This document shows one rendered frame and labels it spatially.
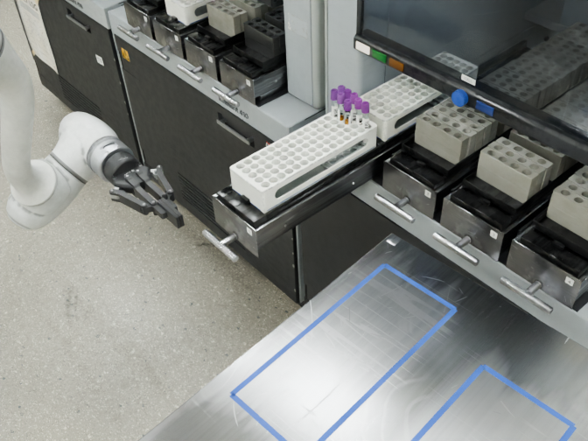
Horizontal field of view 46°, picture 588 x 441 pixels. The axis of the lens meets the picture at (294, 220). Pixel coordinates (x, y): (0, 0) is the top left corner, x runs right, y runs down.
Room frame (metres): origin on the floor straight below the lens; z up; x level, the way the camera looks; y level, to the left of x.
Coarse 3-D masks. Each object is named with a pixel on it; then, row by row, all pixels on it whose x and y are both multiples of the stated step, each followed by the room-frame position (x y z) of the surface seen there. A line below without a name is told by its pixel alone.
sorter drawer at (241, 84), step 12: (228, 60) 1.48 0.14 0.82; (240, 60) 1.48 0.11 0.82; (228, 72) 1.47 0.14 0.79; (240, 72) 1.45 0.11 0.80; (252, 72) 1.42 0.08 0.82; (264, 72) 1.44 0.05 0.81; (276, 72) 1.44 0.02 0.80; (228, 84) 1.48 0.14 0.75; (240, 84) 1.44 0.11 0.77; (252, 84) 1.40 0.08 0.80; (264, 84) 1.42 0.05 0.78; (276, 84) 1.44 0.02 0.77; (228, 96) 1.42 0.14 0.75; (252, 96) 1.40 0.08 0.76
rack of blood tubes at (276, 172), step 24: (336, 120) 1.14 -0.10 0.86; (288, 144) 1.06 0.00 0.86; (312, 144) 1.06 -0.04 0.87; (336, 144) 1.06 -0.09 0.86; (360, 144) 1.11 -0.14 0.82; (240, 168) 1.01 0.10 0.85; (264, 168) 0.99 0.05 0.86; (288, 168) 0.99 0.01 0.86; (312, 168) 1.00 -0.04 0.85; (336, 168) 1.04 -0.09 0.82; (240, 192) 0.98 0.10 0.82; (264, 192) 0.93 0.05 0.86; (288, 192) 0.96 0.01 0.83
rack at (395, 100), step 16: (400, 80) 1.28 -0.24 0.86; (416, 80) 1.27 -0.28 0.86; (368, 96) 1.22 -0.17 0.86; (384, 96) 1.21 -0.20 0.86; (400, 96) 1.21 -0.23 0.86; (416, 96) 1.21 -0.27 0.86; (432, 96) 1.21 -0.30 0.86; (448, 96) 1.28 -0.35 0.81; (384, 112) 1.15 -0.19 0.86; (400, 112) 1.15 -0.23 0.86; (416, 112) 1.23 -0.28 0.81; (384, 128) 1.13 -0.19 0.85; (400, 128) 1.15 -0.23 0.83
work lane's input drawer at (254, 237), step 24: (384, 144) 1.11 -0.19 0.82; (360, 168) 1.06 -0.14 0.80; (312, 192) 0.99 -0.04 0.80; (336, 192) 1.01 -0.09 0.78; (216, 216) 0.99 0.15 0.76; (240, 216) 0.93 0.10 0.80; (264, 216) 0.92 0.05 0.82; (288, 216) 0.94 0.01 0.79; (216, 240) 0.93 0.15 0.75; (240, 240) 0.93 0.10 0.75; (264, 240) 0.90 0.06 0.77
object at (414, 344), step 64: (384, 256) 0.80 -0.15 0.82; (320, 320) 0.67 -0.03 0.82; (384, 320) 0.66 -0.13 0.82; (448, 320) 0.65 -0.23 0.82; (512, 320) 0.65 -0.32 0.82; (256, 384) 0.56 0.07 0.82; (320, 384) 0.55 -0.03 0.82; (384, 384) 0.55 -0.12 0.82; (448, 384) 0.54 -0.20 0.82; (512, 384) 0.54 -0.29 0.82; (576, 384) 0.53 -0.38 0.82
